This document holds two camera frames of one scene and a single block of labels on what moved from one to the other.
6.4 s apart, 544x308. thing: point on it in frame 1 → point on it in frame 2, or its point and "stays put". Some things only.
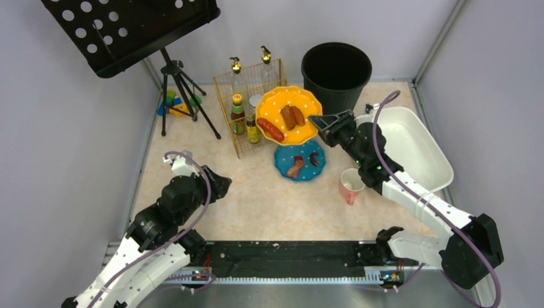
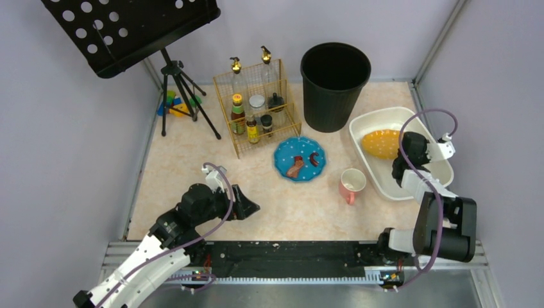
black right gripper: x=337 y=129 → x=401 y=163
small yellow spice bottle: x=253 y=131 stays put
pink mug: x=350 y=183 stays put
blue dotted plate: x=284 y=160 stays put
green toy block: x=197 y=99 stays put
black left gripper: x=216 y=184 → x=237 y=201
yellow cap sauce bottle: x=238 y=119 stays put
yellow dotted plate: x=271 y=103 → x=383 y=144
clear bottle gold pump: x=240 y=83 stays put
